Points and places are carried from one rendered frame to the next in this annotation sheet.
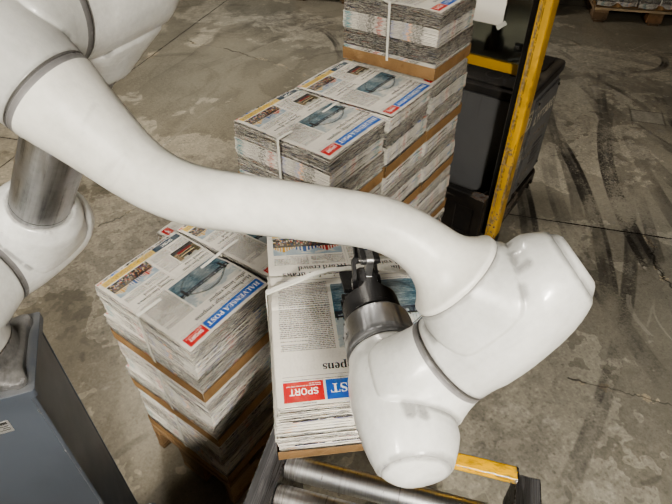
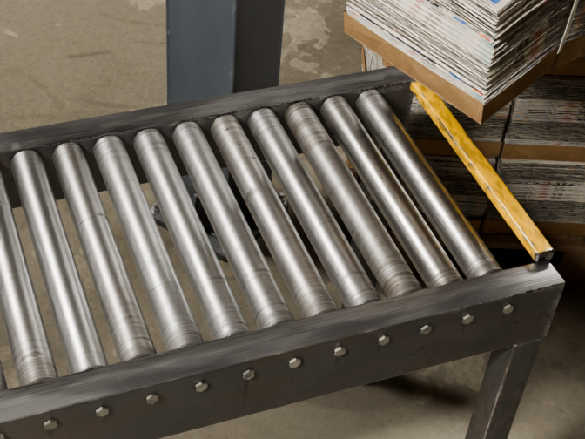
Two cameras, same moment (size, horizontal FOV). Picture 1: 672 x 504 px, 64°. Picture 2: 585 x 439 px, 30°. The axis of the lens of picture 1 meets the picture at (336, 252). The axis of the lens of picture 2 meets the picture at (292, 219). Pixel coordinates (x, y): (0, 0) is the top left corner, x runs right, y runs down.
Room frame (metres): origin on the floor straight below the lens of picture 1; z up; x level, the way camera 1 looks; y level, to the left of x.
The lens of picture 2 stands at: (-0.51, -1.00, 1.91)
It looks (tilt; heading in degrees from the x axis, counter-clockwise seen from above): 43 degrees down; 51
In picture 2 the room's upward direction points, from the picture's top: 6 degrees clockwise
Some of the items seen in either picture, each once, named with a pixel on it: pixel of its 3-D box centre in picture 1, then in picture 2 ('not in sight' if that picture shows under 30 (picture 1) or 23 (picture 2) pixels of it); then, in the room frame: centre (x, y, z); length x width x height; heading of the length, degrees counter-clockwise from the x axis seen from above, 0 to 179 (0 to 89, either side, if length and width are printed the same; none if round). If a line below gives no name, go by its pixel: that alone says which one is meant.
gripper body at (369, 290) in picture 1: (368, 299); not in sight; (0.50, -0.04, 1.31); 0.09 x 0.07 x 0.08; 9
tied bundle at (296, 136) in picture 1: (309, 152); not in sight; (1.49, 0.08, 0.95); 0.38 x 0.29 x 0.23; 54
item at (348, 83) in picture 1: (365, 86); not in sight; (1.71, -0.10, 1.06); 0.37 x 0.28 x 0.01; 55
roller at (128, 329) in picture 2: not in sight; (101, 251); (-0.02, 0.02, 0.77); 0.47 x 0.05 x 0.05; 75
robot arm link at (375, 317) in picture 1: (379, 338); not in sight; (0.43, -0.05, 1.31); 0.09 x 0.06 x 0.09; 98
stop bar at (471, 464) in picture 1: (408, 448); (476, 162); (0.56, -0.15, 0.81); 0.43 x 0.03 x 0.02; 75
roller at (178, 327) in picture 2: not in sight; (144, 241); (0.04, 0.00, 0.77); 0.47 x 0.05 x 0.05; 75
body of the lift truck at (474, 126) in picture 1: (469, 131); not in sight; (2.62, -0.72, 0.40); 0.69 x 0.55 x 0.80; 55
